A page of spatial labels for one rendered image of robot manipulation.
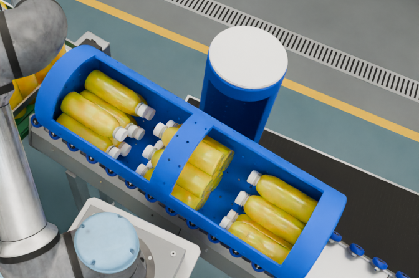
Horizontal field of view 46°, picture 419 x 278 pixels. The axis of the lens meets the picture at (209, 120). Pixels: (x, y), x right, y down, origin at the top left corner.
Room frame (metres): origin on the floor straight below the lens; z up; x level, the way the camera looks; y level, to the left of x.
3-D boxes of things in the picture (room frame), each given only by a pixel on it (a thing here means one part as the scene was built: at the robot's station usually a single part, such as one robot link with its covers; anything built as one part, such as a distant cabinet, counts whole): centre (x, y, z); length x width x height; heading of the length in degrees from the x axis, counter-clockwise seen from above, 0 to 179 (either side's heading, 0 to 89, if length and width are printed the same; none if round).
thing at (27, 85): (0.87, 0.62, 0.99); 0.07 x 0.07 x 0.19
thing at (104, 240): (0.27, 0.15, 1.38); 0.13 x 0.12 x 0.14; 123
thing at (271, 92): (1.13, -0.09, 0.59); 0.28 x 0.28 x 0.88
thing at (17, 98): (0.80, 0.65, 0.99); 0.07 x 0.07 x 0.19
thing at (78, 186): (0.75, 0.46, 0.31); 0.06 x 0.06 x 0.63; 68
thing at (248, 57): (1.13, -0.09, 1.03); 0.28 x 0.28 x 0.01
